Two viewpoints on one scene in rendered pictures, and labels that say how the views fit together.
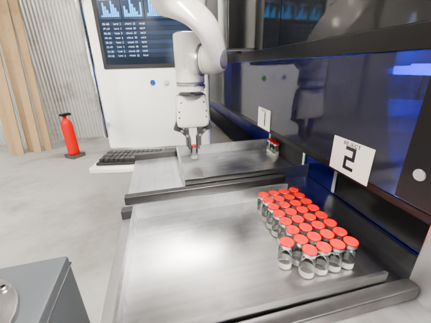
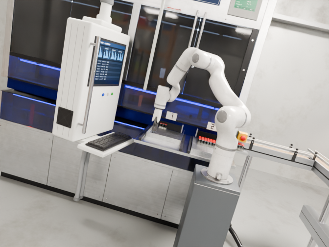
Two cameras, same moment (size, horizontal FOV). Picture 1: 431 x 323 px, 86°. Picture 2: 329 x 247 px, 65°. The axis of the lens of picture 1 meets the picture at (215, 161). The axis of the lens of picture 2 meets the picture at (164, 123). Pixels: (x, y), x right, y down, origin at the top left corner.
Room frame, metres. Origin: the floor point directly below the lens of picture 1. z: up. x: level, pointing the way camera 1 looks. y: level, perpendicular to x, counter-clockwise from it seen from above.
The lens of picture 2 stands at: (0.08, 1.82, 1.43)
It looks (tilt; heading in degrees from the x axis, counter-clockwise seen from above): 13 degrees down; 288
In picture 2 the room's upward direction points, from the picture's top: 13 degrees clockwise
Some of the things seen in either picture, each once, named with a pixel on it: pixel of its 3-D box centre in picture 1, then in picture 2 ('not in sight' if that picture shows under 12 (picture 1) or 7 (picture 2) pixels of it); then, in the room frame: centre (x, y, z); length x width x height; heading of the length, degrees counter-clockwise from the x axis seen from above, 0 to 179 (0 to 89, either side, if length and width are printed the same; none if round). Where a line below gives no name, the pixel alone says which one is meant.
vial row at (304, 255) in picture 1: (281, 227); (209, 143); (0.33, -0.11, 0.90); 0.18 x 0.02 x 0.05; 13
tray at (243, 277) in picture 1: (233, 240); (209, 148); (0.31, -0.03, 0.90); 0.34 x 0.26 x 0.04; 103
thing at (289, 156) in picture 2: not in sight; (270, 149); (-0.13, -0.51, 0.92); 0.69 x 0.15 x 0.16; 13
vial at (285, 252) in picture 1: (285, 252); not in sight; (0.27, -0.10, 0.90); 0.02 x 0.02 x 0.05
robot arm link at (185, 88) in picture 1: (191, 88); (159, 106); (0.73, 0.07, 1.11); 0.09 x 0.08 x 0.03; 103
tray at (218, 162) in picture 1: (235, 159); (166, 132); (0.67, -0.06, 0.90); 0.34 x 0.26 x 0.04; 103
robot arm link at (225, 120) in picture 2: not in sight; (227, 127); (0.19, 0.39, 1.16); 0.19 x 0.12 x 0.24; 62
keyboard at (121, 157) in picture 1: (149, 155); (110, 139); (0.95, 0.29, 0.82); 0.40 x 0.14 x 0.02; 92
